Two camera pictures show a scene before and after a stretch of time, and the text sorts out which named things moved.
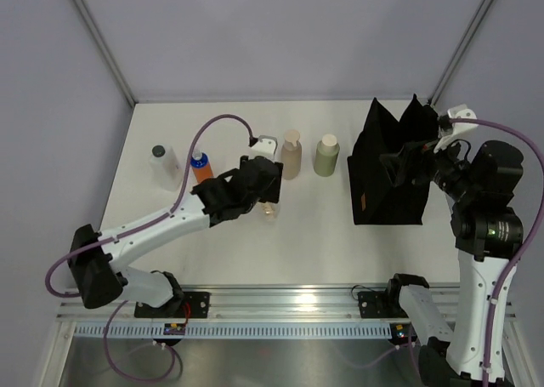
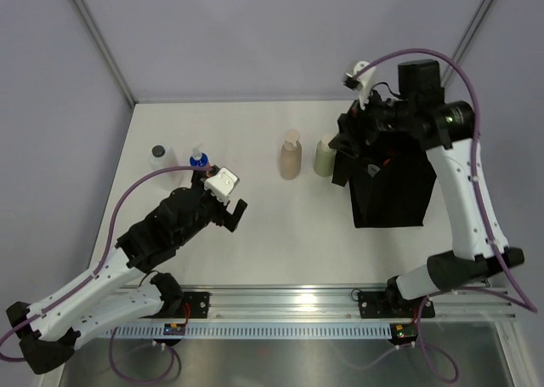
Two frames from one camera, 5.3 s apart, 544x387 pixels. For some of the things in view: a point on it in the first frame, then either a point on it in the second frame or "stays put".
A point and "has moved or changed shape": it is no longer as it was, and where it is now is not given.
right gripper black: x=398 y=165 to x=350 y=124
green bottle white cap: x=326 y=156 stays put
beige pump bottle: x=291 y=154 stays put
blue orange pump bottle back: x=201 y=166 stays put
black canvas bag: x=376 y=198 has moved or changed shape
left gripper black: x=271 y=193 to x=198 y=184
